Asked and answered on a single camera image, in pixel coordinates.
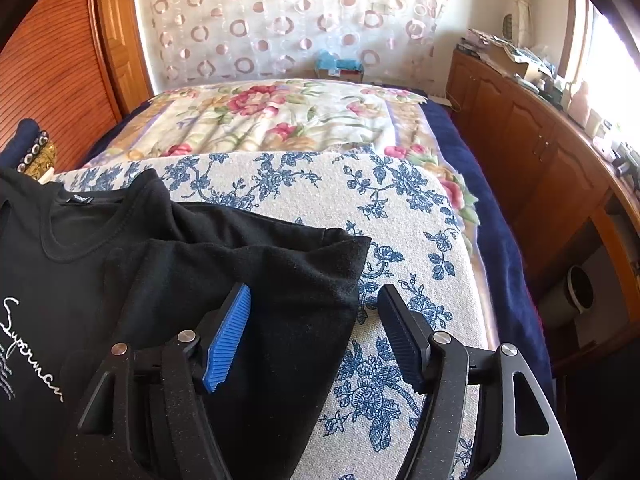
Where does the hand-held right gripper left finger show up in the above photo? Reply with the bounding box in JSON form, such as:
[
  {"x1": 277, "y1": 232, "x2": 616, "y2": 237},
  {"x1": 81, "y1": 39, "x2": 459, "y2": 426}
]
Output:
[{"x1": 55, "y1": 282, "x2": 252, "y2": 480}]

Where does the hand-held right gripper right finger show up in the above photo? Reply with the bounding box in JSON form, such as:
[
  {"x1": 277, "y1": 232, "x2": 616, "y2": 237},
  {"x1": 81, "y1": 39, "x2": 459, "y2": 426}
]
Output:
[{"x1": 376, "y1": 284, "x2": 578, "y2": 480}]

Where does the black t-shirt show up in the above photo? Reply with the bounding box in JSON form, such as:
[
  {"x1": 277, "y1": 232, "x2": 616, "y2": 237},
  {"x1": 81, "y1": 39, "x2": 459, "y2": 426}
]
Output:
[{"x1": 0, "y1": 166, "x2": 373, "y2": 480}]

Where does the navy blue bedsheet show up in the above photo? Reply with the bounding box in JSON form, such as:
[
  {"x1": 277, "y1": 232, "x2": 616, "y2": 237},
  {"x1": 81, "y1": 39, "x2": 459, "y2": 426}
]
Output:
[{"x1": 85, "y1": 95, "x2": 556, "y2": 396}]

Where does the white waste bin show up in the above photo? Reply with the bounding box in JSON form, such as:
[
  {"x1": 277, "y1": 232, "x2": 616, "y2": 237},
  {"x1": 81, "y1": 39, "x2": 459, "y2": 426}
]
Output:
[{"x1": 537, "y1": 265, "x2": 596, "y2": 322}]

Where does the blue floral white bed cover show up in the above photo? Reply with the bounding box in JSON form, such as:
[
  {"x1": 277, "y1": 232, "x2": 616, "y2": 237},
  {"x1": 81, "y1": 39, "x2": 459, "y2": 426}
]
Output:
[{"x1": 50, "y1": 151, "x2": 493, "y2": 480}]

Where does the pink floral quilt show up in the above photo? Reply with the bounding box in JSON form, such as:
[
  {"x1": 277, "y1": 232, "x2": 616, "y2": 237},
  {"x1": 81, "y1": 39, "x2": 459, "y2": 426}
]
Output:
[{"x1": 97, "y1": 78, "x2": 482, "y2": 273}]

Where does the wooden side cabinet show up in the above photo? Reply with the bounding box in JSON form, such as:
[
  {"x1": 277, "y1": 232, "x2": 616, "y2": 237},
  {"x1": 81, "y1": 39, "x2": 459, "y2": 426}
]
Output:
[{"x1": 445, "y1": 47, "x2": 640, "y2": 313}]

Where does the gold patterned cloth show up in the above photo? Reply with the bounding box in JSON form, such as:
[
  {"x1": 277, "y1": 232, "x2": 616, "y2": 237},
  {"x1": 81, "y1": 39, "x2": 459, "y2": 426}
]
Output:
[{"x1": 20, "y1": 142, "x2": 59, "y2": 182}]

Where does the blue box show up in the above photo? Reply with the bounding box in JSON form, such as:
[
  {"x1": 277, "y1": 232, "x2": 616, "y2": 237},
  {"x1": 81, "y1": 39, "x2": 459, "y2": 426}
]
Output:
[{"x1": 315, "y1": 52, "x2": 364, "y2": 81}]

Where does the navy studded garment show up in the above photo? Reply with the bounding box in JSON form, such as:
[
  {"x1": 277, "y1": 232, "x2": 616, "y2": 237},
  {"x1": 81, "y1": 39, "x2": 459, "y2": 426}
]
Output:
[{"x1": 0, "y1": 120, "x2": 51, "y2": 177}]

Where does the clutter on cabinet top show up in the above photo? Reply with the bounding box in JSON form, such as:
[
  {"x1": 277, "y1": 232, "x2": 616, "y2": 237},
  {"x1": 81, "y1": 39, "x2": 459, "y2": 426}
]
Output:
[{"x1": 455, "y1": 27, "x2": 640, "y2": 181}]

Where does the wooden louvered wardrobe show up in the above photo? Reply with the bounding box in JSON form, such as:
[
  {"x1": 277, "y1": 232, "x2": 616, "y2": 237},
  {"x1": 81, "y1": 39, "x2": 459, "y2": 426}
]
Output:
[{"x1": 0, "y1": 0, "x2": 156, "y2": 173}]

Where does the circle-patterned white curtain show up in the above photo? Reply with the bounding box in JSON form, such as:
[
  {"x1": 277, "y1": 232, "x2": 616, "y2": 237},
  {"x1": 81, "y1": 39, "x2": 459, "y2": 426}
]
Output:
[{"x1": 131, "y1": 0, "x2": 457, "y2": 96}]

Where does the bright window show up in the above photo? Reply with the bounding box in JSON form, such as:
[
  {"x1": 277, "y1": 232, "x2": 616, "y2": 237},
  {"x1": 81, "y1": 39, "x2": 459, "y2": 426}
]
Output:
[{"x1": 570, "y1": 0, "x2": 640, "y2": 128}]

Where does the floral window curtain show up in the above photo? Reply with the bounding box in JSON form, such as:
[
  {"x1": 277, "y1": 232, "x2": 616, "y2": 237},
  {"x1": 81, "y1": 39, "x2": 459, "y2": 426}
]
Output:
[{"x1": 506, "y1": 0, "x2": 540, "y2": 53}]

